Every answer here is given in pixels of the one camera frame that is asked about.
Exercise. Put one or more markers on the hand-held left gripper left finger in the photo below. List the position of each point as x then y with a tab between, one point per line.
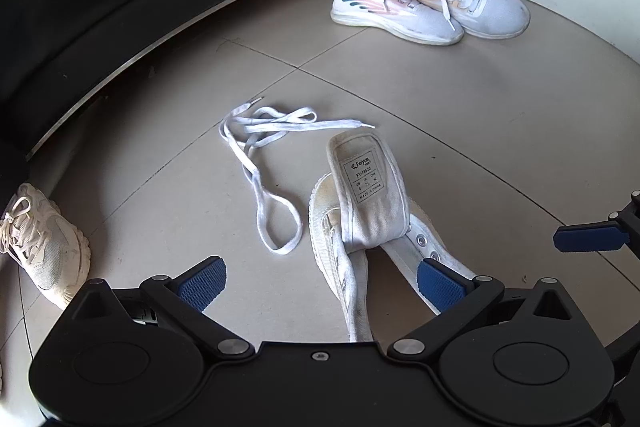
202	283

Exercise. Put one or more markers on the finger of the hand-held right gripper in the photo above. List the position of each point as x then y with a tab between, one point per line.
590	238

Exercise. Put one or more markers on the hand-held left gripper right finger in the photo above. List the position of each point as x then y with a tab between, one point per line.
442	287

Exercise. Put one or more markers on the white canvas shoe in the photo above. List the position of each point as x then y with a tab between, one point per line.
360	207

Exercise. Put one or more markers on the white shoelace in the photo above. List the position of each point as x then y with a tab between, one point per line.
340	123

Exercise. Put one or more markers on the black leather sofa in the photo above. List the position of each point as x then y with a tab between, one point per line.
100	7

